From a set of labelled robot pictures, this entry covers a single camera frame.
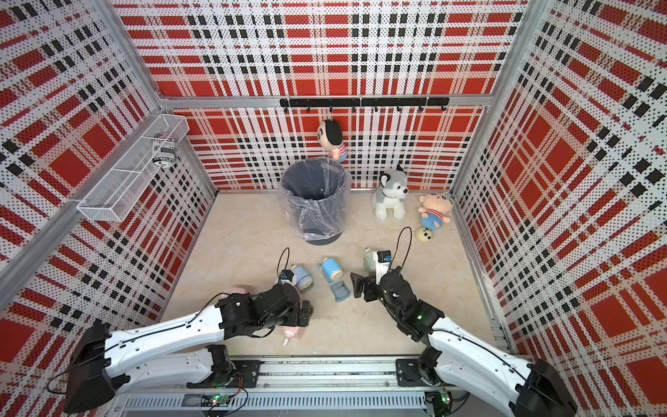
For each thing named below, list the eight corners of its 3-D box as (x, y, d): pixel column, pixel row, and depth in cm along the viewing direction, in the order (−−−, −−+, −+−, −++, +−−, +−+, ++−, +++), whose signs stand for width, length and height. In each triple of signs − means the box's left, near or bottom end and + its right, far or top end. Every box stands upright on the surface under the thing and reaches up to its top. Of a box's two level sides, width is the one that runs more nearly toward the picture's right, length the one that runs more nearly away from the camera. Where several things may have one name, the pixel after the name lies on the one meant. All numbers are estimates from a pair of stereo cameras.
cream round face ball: (416, 242, 104) (417, 237, 101) (414, 232, 108) (415, 227, 105) (431, 242, 104) (434, 237, 101) (429, 232, 108) (431, 227, 105)
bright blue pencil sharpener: (331, 287, 91) (330, 280, 87) (319, 269, 96) (317, 262, 92) (345, 278, 94) (345, 271, 89) (333, 261, 98) (332, 254, 94)
